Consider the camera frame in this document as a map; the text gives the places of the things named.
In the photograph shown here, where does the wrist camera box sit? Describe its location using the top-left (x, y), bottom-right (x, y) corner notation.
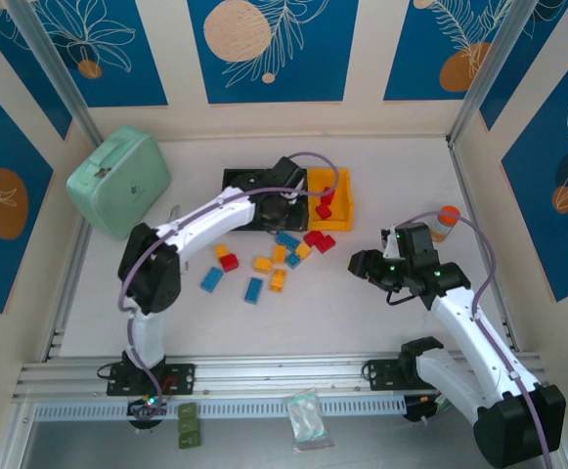
top-left (268, 155), bottom-right (305, 189)
top-left (394, 223), bottom-right (434, 258)

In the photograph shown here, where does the right camera mount bracket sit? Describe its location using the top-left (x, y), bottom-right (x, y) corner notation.
top-left (379, 227), bottom-right (400, 261)

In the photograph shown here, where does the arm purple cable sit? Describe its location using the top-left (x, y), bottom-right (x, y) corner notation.
top-left (118, 150), bottom-right (337, 421)
top-left (395, 210), bottom-right (556, 469)

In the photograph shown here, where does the yellow plastic bin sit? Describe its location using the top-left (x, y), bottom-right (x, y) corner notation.
top-left (307, 167), bottom-right (355, 233)

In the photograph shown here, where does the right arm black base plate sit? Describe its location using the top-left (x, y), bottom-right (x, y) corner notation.
top-left (363, 359), bottom-right (441, 392)

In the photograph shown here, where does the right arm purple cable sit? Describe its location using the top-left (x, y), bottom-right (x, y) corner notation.
top-left (395, 210), bottom-right (556, 469)

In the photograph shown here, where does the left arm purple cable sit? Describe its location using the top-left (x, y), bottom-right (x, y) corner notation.
top-left (118, 150), bottom-right (337, 421)

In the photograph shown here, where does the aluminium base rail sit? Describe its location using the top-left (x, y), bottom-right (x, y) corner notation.
top-left (12, 350), bottom-right (552, 405)

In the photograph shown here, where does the aluminium frame post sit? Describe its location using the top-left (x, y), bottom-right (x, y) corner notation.
top-left (445, 0), bottom-right (542, 148)
top-left (5, 0), bottom-right (105, 148)

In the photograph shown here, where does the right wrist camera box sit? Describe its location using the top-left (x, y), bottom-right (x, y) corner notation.
top-left (394, 223), bottom-right (434, 258)

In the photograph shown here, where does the clear plastic zip bag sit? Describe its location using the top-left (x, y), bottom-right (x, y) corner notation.
top-left (283, 387), bottom-right (336, 453)

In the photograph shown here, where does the blue floral wall panel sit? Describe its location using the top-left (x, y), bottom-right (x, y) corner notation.
top-left (383, 0), bottom-right (514, 103)
top-left (501, 46), bottom-right (568, 304)
top-left (187, 0), bottom-right (361, 105)
top-left (0, 0), bottom-right (74, 142)
top-left (478, 0), bottom-right (568, 132)
top-left (0, 70), bottom-right (55, 315)
top-left (33, 0), bottom-right (170, 108)

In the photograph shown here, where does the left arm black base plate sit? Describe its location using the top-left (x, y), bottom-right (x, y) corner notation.
top-left (106, 362), bottom-right (197, 398)

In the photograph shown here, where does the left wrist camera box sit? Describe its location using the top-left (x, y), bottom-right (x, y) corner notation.
top-left (268, 155), bottom-right (305, 189)

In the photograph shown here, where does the mint green carry case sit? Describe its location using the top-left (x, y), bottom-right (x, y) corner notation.
top-left (66, 125), bottom-right (172, 241)

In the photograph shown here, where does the orange-capped clear bottle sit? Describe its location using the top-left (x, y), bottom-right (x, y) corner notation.
top-left (429, 204), bottom-right (461, 244)

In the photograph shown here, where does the white slotted cable duct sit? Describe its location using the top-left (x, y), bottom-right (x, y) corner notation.
top-left (32, 396), bottom-right (408, 422)

